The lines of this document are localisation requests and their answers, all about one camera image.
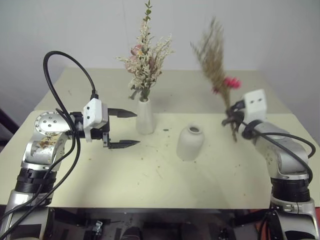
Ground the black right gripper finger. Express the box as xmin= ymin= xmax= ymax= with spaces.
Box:
xmin=224 ymin=103 xmax=241 ymax=117
xmin=221 ymin=116 xmax=239 ymax=127

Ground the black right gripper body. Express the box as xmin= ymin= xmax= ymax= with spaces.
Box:
xmin=232 ymin=108 xmax=247 ymax=131

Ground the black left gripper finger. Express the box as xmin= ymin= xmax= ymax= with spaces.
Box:
xmin=108 ymin=139 xmax=141 ymax=150
xmin=108 ymin=107 xmax=138 ymax=119

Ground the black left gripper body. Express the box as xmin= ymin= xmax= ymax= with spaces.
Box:
xmin=90 ymin=107 xmax=111 ymax=149

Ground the brown grass red flower bouquet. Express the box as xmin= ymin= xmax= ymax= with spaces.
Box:
xmin=189 ymin=15 xmax=244 ymax=144

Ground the cream and pink flower bouquet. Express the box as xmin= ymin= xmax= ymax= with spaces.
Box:
xmin=115 ymin=0 xmax=176 ymax=103

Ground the tall slim white vase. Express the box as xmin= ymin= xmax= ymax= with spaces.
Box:
xmin=135 ymin=98 xmax=156 ymax=136

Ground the round squat white vase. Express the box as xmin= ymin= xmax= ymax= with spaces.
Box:
xmin=175 ymin=122 xmax=206 ymax=161

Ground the dark rounded shape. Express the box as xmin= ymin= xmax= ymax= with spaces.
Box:
xmin=121 ymin=225 xmax=144 ymax=240

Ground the dark furniture piece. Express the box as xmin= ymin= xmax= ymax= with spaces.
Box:
xmin=0 ymin=107 xmax=21 ymax=149

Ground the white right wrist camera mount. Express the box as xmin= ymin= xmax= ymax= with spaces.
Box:
xmin=242 ymin=88 xmax=268 ymax=124

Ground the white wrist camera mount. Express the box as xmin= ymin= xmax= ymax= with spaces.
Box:
xmin=82 ymin=98 xmax=109 ymax=143
xmin=242 ymin=88 xmax=268 ymax=124

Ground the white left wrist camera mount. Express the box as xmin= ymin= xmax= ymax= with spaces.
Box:
xmin=82 ymin=98 xmax=109 ymax=143

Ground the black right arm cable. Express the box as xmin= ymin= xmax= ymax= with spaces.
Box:
xmin=234 ymin=99 xmax=317 ymax=186

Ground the black frame under table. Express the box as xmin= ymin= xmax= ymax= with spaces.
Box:
xmin=46 ymin=206 xmax=277 ymax=240

